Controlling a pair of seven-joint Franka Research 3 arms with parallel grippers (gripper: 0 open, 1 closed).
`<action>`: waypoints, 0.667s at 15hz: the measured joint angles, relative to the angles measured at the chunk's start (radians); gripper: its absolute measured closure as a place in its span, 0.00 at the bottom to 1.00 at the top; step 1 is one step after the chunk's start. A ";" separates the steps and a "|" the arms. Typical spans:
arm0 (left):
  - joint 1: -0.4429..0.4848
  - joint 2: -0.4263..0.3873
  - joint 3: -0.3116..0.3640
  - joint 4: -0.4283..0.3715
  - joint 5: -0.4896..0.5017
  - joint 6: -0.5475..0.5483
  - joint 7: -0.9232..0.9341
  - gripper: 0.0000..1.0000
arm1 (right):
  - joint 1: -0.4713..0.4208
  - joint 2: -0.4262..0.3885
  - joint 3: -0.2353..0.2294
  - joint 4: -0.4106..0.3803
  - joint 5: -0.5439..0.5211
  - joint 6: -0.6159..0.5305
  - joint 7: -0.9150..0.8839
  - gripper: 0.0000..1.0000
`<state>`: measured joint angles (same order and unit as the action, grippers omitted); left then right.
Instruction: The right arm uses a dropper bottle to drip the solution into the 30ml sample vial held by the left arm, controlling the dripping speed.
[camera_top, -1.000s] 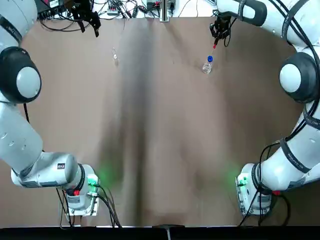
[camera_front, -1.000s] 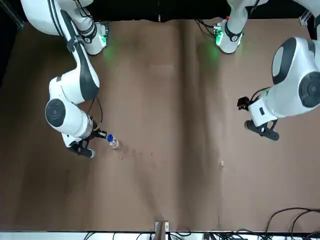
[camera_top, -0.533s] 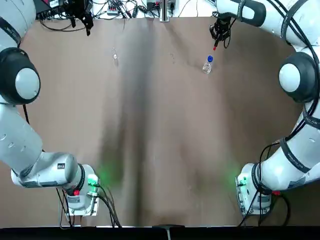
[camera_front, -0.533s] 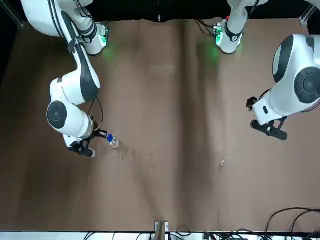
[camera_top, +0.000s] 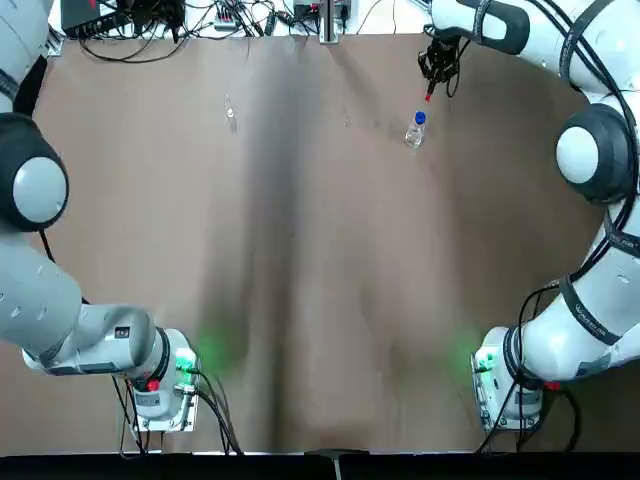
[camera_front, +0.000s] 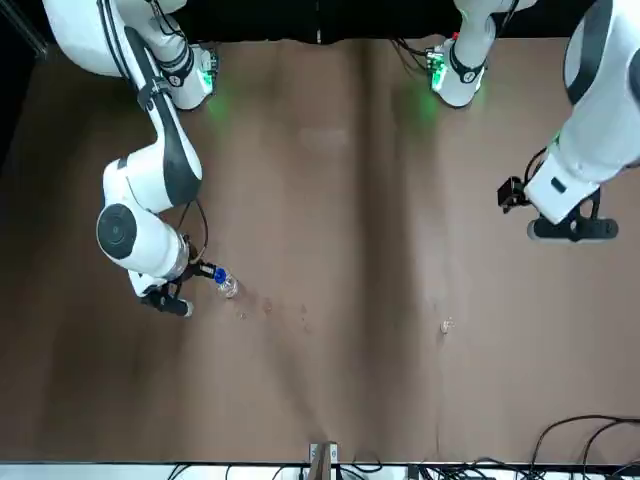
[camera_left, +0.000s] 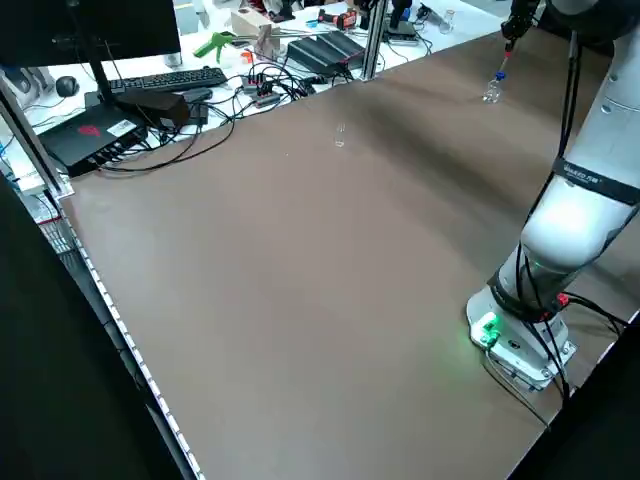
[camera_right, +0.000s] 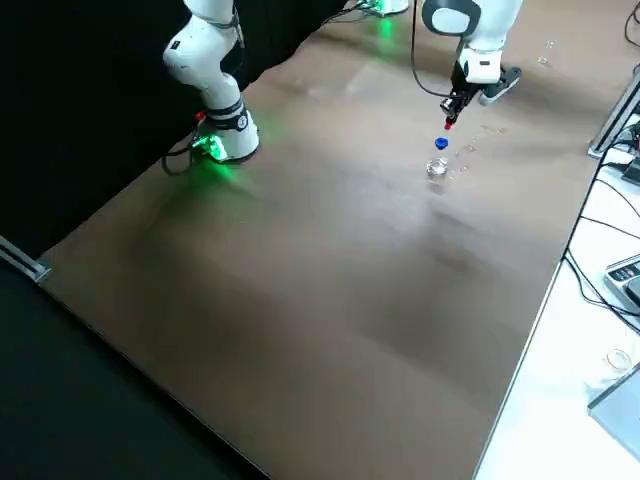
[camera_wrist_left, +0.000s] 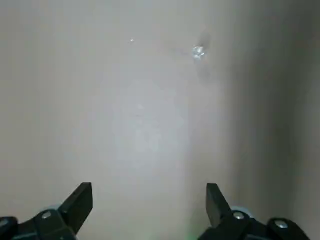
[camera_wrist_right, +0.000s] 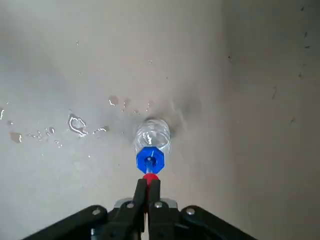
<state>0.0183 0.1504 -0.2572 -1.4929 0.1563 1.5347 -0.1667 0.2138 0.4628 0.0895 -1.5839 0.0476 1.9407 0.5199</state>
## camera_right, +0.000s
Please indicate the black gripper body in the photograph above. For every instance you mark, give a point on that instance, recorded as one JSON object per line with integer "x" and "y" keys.
{"x": 462, "y": 80}

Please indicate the glass dropper with red bulb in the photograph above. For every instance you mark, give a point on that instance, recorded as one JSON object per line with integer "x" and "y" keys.
{"x": 448, "y": 125}

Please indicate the clear bottle with blue cap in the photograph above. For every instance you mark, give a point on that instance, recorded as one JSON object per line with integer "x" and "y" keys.
{"x": 437, "y": 167}

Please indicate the clear glass sample vial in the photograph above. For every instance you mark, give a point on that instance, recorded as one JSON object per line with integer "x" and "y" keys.
{"x": 545, "y": 52}

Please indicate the grey box with buttons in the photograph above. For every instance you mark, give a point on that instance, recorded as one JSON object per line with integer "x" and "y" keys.
{"x": 625, "y": 280}

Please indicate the clear glass cup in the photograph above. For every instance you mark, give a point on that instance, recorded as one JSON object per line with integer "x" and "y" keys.
{"x": 617, "y": 360}

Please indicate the grey flat laptop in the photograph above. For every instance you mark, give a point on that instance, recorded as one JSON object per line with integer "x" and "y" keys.
{"x": 617, "y": 405}

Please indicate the dark grey wrist camera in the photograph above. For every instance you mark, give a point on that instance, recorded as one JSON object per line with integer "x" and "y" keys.
{"x": 502, "y": 82}

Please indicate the aluminium profile post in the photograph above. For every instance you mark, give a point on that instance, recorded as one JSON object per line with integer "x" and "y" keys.
{"x": 617, "y": 112}

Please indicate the aluminium frame rail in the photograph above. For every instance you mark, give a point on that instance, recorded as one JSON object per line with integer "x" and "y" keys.
{"x": 25, "y": 262}

